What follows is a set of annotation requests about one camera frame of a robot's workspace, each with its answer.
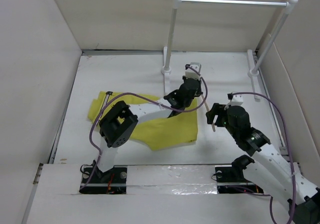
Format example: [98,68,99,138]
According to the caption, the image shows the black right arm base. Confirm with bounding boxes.
[211,165,264,195]

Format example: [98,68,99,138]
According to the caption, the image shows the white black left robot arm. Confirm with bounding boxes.
[94,77,203,183]

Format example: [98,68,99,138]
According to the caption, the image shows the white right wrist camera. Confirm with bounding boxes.
[225,93,243,110]

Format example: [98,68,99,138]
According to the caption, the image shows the yellow trousers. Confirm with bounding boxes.
[87,91,198,151]

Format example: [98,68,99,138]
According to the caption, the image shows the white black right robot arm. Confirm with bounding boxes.
[206,103,320,224]

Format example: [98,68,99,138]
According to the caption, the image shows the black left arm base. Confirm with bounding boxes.
[79,165,128,195]

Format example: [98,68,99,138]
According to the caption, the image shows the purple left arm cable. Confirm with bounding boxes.
[79,68,209,191]

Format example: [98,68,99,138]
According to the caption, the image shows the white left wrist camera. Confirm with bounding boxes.
[185,62,202,80]

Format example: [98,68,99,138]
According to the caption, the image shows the white clothes rack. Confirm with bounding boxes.
[161,0,299,94]

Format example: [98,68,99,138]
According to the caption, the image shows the beige wooden hanger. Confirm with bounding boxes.
[198,94,216,131]

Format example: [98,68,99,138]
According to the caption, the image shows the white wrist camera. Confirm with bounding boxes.
[225,93,243,110]
[185,62,202,80]

